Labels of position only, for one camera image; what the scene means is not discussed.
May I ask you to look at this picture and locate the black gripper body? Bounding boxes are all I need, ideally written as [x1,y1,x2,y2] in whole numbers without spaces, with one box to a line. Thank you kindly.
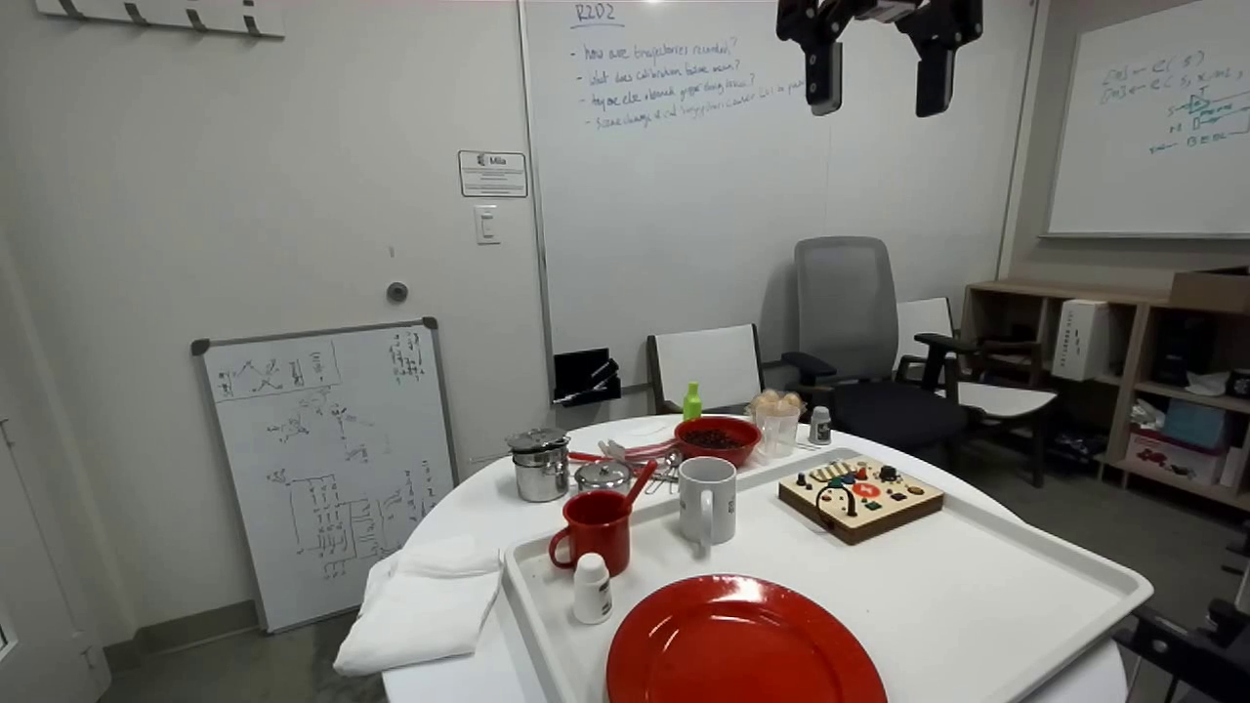
[775,0,989,58]

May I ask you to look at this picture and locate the white ceramic mug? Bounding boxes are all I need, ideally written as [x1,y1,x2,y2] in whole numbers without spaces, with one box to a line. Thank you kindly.
[677,453,743,545]

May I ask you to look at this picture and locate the red mug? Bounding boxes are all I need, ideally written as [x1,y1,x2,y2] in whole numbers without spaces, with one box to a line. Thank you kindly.
[548,487,638,579]

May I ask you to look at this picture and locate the grey office chair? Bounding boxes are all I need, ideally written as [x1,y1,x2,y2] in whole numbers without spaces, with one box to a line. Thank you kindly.
[766,234,973,462]

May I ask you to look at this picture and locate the white binder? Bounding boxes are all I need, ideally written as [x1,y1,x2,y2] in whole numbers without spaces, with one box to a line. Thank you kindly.
[1052,295,1119,384]

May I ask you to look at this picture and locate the white seat chair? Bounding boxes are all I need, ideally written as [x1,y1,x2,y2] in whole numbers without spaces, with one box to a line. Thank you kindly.
[896,291,1062,487]

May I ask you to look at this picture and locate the wooden shelf unit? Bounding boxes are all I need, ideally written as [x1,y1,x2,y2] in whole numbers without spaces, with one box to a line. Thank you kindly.
[965,278,1250,515]

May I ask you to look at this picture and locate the clear cup with eggs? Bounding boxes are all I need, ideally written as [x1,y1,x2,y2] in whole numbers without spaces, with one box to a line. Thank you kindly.
[746,388,810,462]

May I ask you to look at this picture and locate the cardboard box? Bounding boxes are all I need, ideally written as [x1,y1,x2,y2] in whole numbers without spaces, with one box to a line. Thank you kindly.
[1170,265,1250,317]

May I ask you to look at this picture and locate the red bowl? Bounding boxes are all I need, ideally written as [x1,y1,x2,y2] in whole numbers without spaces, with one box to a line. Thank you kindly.
[673,412,766,472]

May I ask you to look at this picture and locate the wooden busy board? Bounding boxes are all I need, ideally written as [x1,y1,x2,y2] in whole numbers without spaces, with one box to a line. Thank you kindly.
[776,458,950,545]

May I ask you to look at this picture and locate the red tongs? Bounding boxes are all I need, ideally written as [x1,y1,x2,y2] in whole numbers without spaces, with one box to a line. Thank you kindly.
[565,438,684,477]

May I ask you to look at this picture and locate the red plastic spoon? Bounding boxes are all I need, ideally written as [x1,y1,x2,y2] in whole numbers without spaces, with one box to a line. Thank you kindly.
[621,458,666,515]

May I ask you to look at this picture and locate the clear measuring cup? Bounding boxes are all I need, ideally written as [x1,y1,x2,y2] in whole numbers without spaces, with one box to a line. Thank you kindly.
[571,458,638,501]

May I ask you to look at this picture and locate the small metal pot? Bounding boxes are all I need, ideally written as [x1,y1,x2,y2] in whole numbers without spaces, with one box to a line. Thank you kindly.
[504,424,576,506]

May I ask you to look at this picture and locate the white plastic tray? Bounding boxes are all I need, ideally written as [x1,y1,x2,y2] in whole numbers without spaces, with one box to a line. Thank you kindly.
[499,445,1158,703]

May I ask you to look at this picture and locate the small white bottle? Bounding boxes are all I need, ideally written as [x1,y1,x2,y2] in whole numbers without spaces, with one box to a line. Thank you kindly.
[571,549,616,630]

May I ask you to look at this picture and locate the red plate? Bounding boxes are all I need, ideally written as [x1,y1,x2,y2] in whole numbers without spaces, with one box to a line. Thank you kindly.
[601,572,891,703]

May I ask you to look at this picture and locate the black equipment stand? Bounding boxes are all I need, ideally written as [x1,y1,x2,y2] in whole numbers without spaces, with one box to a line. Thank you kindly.
[1114,518,1250,703]

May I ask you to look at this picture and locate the small leaning whiteboard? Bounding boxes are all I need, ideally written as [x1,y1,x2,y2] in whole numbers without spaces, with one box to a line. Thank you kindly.
[188,311,463,636]

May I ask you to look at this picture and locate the white folded cloth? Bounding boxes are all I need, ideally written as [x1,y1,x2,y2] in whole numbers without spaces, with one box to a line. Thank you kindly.
[331,528,504,679]

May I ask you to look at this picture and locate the large wall whiteboard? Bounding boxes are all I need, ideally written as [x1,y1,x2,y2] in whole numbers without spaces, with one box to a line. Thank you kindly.
[515,0,1048,394]

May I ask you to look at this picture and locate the wall whiteboard with green writing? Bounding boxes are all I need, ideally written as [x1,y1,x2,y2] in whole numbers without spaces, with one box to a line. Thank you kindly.
[1048,0,1250,240]

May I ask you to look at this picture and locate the white wall sign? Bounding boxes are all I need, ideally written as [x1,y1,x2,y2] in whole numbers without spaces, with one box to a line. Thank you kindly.
[455,143,530,203]

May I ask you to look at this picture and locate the black wall holder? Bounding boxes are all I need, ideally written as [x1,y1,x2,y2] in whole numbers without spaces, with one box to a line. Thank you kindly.
[552,343,624,410]

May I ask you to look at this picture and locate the wall coat hook rail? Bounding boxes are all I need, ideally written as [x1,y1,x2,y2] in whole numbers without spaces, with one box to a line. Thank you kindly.
[32,0,291,41]

